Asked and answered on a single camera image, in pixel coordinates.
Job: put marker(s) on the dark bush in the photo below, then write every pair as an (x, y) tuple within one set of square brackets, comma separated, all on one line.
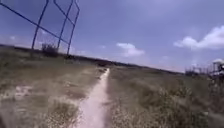
[(50, 50)]

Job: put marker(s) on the dry grass field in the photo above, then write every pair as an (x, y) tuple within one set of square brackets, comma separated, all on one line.
[(150, 96)]

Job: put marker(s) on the tall metal mesh fence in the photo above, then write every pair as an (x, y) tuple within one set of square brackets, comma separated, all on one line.
[(39, 24)]

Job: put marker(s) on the metal frame structure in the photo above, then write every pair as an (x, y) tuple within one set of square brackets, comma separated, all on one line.
[(217, 68)]

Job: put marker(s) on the pale dirt path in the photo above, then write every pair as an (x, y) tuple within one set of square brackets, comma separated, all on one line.
[(94, 106)]

